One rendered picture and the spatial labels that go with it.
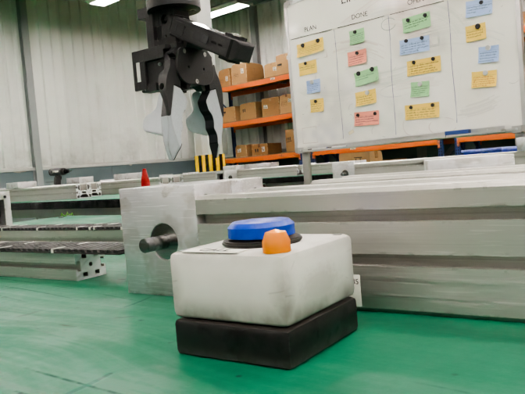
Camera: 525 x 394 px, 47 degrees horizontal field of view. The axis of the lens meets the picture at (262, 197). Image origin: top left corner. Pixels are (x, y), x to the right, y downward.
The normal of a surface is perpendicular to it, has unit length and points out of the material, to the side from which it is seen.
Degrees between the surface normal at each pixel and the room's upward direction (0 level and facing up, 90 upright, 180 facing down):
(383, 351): 0
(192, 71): 90
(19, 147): 90
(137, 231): 90
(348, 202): 90
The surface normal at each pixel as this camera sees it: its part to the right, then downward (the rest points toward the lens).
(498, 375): -0.08, -1.00
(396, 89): -0.66, 0.09
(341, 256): 0.82, -0.04
